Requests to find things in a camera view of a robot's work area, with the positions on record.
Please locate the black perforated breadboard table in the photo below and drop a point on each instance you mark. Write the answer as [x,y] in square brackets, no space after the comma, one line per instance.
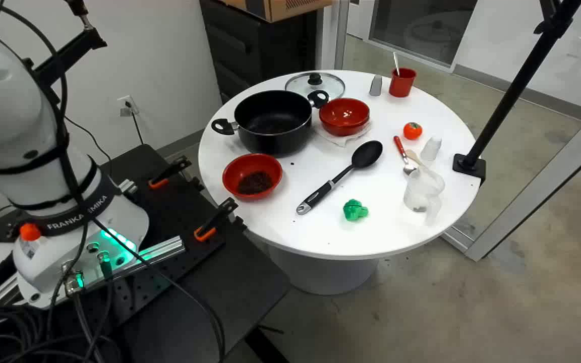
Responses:
[236,290]

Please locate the glass pot lid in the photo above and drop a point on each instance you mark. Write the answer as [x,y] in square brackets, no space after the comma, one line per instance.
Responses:
[332,83]

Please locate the black cooking pot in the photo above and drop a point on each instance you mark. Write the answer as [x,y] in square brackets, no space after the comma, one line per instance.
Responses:
[274,143]

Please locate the white stick in cup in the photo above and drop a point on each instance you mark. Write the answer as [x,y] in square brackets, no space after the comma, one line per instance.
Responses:
[396,62]

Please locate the white table pedestal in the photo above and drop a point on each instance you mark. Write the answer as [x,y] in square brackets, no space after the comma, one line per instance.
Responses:
[324,276]

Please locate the cardboard box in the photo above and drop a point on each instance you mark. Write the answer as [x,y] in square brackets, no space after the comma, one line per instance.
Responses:
[284,10]

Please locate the orange toy tomato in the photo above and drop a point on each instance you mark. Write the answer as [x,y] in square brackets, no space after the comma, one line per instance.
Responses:
[412,132]

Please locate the glass partition metal frame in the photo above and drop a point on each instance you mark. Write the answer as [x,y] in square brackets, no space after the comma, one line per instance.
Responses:
[540,193]

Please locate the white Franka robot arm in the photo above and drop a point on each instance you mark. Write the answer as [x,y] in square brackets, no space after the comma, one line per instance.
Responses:
[9,102]

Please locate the grey shaker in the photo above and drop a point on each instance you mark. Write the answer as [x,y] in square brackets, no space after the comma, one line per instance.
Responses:
[376,85]

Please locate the black orange clamp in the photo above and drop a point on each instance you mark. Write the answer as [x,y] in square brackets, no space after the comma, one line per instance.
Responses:
[219,216]
[170,174]

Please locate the green toy vegetable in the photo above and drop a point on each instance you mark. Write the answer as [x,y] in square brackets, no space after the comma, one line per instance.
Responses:
[353,211]

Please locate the white shaker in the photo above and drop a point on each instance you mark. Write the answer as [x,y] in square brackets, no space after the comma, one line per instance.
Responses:
[430,151]

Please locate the black cabinet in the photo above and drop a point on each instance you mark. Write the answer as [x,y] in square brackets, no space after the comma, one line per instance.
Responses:
[251,47]

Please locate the black tripod pole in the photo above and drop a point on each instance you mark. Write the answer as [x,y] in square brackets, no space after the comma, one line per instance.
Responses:
[506,102]

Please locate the white device with orange cap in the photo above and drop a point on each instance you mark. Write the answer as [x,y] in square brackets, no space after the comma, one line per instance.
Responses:
[29,232]

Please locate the red bowl with dark beans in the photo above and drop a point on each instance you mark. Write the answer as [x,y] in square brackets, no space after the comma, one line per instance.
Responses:
[236,177]

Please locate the empty red bowl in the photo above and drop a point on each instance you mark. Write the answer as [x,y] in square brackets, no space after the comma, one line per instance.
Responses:
[343,118]

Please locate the red cup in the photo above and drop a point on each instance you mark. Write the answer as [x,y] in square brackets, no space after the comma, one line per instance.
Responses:
[402,83]

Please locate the white wall outlet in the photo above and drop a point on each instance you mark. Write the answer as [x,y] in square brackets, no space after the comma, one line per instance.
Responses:
[125,104]

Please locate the aluminium rail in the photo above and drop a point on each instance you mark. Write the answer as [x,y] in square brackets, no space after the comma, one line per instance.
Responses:
[162,246]

